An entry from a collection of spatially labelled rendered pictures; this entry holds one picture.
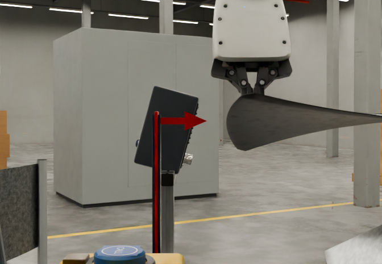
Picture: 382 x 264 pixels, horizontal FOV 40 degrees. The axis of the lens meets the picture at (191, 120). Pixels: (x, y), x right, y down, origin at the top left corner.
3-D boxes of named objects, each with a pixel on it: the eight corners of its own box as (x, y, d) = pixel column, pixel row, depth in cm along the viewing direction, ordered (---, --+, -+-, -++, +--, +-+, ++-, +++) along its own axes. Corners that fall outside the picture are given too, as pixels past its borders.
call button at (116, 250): (142, 278, 39) (142, 255, 39) (88, 278, 39) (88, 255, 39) (147, 263, 43) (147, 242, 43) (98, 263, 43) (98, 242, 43)
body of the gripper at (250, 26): (211, -22, 69) (214, 57, 66) (289, -22, 69) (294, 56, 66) (210, 6, 77) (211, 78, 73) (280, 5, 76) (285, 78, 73)
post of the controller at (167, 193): (173, 260, 118) (173, 172, 118) (160, 260, 118) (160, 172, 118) (174, 256, 121) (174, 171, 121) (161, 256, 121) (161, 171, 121)
